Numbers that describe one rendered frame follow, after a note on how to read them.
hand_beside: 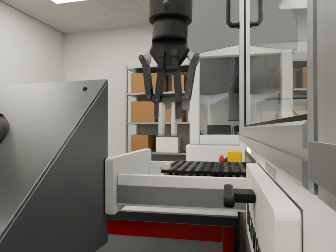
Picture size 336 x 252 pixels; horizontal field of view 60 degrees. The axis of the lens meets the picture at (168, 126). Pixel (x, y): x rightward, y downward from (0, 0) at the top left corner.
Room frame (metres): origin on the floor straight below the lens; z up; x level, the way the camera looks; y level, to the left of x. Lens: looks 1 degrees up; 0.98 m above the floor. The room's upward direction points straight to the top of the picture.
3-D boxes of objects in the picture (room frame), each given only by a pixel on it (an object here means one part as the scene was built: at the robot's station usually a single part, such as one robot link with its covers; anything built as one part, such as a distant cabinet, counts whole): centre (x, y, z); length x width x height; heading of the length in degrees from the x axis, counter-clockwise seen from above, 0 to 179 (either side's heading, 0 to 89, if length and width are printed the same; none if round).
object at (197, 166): (0.66, -0.11, 0.87); 0.22 x 0.18 x 0.06; 79
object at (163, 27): (0.62, 0.00, 1.16); 0.08 x 0.07 x 0.09; 79
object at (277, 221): (0.34, -0.11, 0.87); 0.29 x 0.02 x 0.11; 169
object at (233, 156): (0.98, -0.22, 0.88); 0.07 x 0.05 x 0.07; 169
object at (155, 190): (0.66, -0.12, 0.86); 0.40 x 0.26 x 0.06; 79
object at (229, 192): (0.35, -0.09, 0.91); 0.07 x 0.04 x 0.01; 169
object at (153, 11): (0.62, -0.01, 1.23); 0.12 x 0.09 x 0.06; 169
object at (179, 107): (0.61, -0.03, 1.03); 0.03 x 0.01 x 0.05; 79
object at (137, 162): (0.70, 0.08, 0.87); 0.29 x 0.02 x 0.11; 169
